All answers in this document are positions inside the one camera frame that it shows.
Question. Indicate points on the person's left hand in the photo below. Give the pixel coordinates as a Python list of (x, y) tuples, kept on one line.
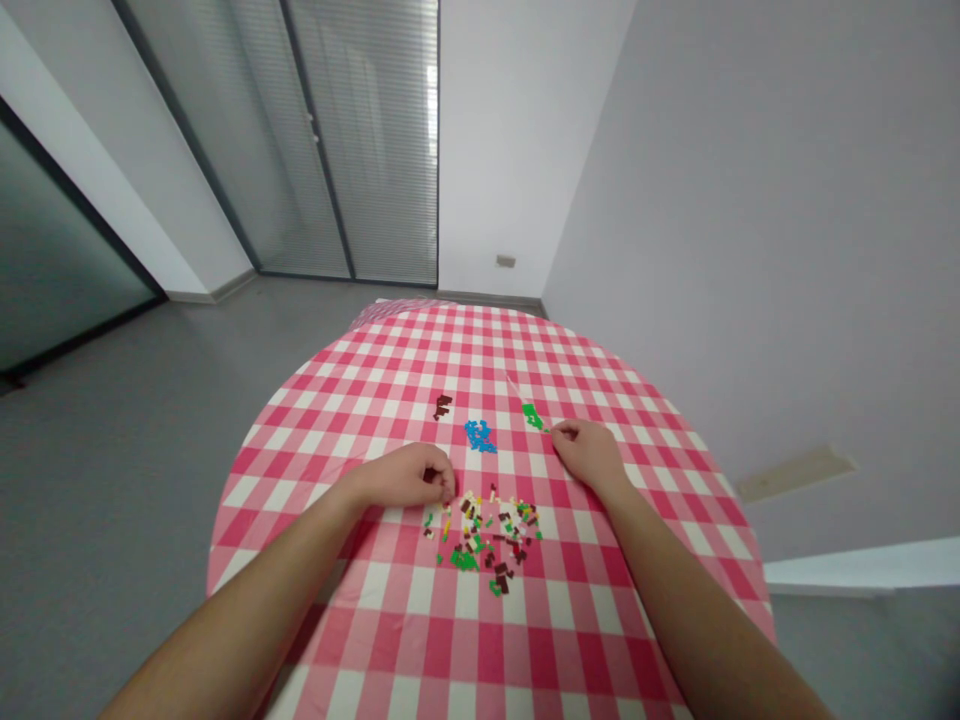
[(405, 476)]

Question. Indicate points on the person's right hand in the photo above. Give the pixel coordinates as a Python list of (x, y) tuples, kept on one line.
[(592, 450)]

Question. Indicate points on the person's right fingers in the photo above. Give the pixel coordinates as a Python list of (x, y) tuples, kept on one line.
[(564, 433)]

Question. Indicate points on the person's left fingers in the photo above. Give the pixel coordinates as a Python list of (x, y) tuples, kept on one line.
[(444, 484)]

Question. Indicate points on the group of green small bricks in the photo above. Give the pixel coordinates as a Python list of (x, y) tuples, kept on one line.
[(532, 416)]

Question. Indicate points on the pile of blue small bricks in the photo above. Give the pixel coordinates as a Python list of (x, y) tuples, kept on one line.
[(480, 437)]

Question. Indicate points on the pile of mixed-colour small bricks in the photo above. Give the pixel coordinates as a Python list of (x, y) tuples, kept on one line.
[(487, 536)]

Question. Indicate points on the group of dark brown bricks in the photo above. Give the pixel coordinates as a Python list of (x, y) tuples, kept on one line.
[(444, 406)]

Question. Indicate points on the pink checked tablecloth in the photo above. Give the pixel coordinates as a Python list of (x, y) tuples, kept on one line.
[(465, 645)]

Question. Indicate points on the beige flat strip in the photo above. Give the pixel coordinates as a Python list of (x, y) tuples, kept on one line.
[(799, 474)]

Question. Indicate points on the glass door with blinds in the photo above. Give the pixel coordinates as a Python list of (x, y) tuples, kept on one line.
[(330, 142)]

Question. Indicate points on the frosted glass partition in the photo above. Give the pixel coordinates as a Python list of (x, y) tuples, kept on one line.
[(52, 255)]

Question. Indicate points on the wall socket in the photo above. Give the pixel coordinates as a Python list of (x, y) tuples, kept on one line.
[(505, 261)]

